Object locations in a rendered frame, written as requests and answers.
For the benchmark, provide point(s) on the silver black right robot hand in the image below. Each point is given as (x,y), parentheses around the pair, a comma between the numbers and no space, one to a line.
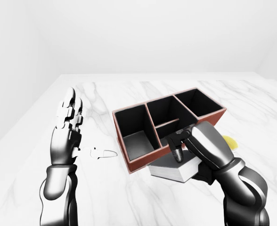
(206,146)

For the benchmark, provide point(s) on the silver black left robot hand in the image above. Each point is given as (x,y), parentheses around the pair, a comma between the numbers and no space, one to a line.
(61,146)

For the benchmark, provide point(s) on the grey book with white pages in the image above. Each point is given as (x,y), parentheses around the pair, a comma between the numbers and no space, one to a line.
(173,168)

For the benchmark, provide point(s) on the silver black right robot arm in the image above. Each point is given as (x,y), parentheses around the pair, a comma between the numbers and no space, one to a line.
(244,195)

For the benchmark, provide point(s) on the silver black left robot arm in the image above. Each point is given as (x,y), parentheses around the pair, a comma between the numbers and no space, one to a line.
(58,195)

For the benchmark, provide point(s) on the red-brown desk caddy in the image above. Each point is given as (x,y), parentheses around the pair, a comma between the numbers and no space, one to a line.
(166,122)

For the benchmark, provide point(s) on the yellow round object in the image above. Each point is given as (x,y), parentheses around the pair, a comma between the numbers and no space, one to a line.
(231,142)

